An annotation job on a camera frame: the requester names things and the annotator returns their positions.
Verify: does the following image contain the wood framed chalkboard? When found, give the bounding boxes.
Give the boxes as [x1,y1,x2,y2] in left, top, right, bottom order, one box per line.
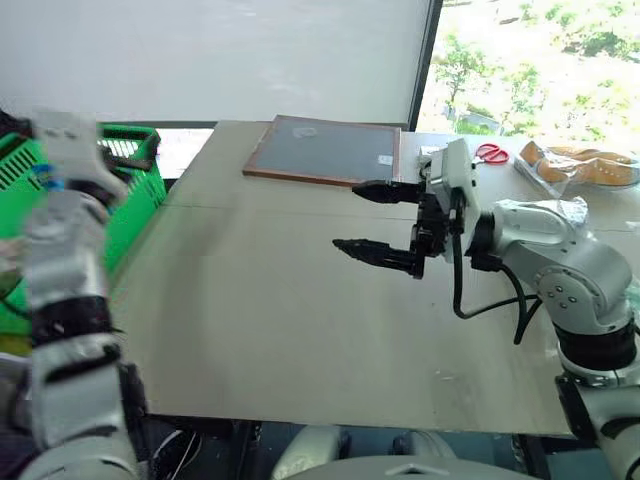
[242,114,403,189]

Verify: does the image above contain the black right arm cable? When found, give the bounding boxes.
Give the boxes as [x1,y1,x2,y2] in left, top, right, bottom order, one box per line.
[451,193,542,346]

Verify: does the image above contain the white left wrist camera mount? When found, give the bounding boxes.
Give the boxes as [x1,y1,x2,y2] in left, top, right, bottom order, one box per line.
[30,106,129,201]

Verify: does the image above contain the thin cables under table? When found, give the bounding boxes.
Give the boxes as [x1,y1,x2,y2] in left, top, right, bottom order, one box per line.
[149,428,204,474]

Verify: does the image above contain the grey rounded robot body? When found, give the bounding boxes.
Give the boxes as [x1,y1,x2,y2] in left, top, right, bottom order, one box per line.
[271,424,532,480]

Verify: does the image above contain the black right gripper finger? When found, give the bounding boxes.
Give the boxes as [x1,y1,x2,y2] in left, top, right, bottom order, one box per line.
[332,238,415,277]
[351,180,422,206]

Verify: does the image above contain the red handled scissors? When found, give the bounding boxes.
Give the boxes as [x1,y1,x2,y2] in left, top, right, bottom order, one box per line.
[473,142,511,166]

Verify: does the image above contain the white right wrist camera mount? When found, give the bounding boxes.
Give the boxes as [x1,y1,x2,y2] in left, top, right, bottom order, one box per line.
[428,139,482,265]

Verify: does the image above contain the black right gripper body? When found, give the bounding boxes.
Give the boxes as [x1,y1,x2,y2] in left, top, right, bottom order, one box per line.
[409,180,454,279]

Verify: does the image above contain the black table leg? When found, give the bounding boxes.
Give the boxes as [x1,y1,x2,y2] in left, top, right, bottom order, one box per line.
[510,433,552,480]

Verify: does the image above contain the green plastic basket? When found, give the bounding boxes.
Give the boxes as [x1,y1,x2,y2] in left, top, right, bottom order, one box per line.
[0,123,167,342]

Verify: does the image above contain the clear bottle with blue label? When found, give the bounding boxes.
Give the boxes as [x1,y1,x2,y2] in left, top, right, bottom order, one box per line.
[29,163,67,236]

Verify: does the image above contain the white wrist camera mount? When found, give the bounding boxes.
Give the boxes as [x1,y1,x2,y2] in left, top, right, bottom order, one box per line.
[30,106,129,201]
[428,139,482,265]

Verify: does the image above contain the bagged bread rolls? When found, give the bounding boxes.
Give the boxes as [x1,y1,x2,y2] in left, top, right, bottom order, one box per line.
[513,140,640,197]

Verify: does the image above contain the dark window frame post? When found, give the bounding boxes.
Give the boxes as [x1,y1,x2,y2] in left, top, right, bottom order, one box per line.
[406,0,445,130]

